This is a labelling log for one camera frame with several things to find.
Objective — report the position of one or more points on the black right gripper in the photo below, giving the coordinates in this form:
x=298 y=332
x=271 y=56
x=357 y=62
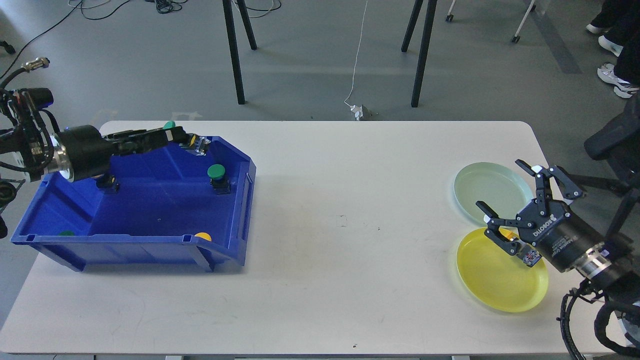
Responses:
x=563 y=238

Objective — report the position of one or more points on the black office chair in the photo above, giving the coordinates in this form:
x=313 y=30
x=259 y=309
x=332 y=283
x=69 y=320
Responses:
x=618 y=143

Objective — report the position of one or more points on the black tripod legs left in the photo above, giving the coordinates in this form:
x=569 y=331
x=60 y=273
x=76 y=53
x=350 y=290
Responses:
x=227 y=10

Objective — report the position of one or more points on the yellow push button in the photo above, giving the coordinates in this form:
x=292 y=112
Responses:
x=526 y=252
x=108 y=184
x=204 y=236

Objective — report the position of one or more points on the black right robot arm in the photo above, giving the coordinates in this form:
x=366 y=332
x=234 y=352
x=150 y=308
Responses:
x=609 y=277

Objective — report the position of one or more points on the green push button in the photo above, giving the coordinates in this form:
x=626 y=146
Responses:
x=219 y=181
x=192 y=143

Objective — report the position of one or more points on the black tripod legs right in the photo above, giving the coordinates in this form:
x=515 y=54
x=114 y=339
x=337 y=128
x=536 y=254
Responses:
x=425 y=40

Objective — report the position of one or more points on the person legs and shoes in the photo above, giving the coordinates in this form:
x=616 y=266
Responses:
x=617 y=27

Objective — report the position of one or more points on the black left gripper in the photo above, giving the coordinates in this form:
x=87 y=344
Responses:
x=82 y=152

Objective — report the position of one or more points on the black tripod legs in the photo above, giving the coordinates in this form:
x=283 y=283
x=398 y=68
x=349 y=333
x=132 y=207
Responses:
x=227 y=10
x=425 y=40

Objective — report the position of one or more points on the light green plate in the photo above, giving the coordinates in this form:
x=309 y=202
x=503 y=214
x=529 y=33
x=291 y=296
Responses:
x=505 y=191

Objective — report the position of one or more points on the yellow plate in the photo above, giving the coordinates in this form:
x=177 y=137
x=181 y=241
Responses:
x=498 y=280

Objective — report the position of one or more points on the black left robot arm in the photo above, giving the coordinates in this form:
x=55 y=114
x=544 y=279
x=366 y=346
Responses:
x=30 y=136

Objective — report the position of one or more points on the blue plastic bin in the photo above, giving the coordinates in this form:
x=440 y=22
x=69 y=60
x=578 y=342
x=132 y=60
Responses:
x=164 y=199

